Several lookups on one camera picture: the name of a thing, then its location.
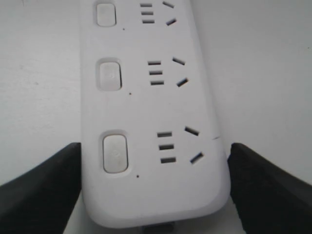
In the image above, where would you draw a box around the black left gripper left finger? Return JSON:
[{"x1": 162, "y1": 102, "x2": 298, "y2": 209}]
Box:
[{"x1": 0, "y1": 142, "x2": 81, "y2": 234}]

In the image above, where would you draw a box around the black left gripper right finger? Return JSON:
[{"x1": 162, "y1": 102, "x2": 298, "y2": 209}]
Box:
[{"x1": 228, "y1": 143, "x2": 312, "y2": 234}]

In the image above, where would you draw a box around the white five-outlet power strip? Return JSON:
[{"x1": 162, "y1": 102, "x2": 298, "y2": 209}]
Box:
[{"x1": 79, "y1": 0, "x2": 230, "y2": 229}]

